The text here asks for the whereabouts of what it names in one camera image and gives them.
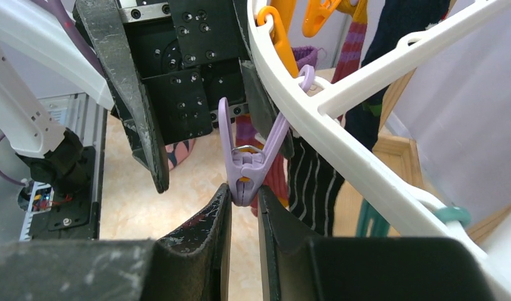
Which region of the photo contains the teal clothespin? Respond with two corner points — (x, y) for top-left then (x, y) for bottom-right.
(356, 199), (390, 237)
(433, 206), (471, 228)

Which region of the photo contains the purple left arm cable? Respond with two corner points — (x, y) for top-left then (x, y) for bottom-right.
(0, 0), (107, 187)

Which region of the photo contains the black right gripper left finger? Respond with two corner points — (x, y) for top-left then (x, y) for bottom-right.
(0, 184), (232, 300)

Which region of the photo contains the maroon purple striped sock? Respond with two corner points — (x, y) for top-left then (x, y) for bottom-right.
(235, 21), (367, 206)

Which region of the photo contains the white plastic sock hanger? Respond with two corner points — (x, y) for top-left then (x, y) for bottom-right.
(246, 1), (511, 300)

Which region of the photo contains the orange clothespin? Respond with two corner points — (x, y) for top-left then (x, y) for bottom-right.
(256, 6), (299, 78)
(302, 0), (341, 38)

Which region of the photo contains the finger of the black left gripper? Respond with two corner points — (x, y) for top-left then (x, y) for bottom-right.
(232, 0), (279, 139)
(74, 1), (169, 193)

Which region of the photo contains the lilac clothespin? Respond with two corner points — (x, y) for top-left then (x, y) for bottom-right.
(218, 64), (316, 208)

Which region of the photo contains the pink navy patterned cloth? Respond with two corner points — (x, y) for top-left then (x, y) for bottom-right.
(166, 139), (196, 170)

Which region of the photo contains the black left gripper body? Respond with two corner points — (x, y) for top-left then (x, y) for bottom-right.
(72, 0), (260, 146)

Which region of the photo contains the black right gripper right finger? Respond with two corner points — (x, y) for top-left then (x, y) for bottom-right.
(258, 186), (493, 300)

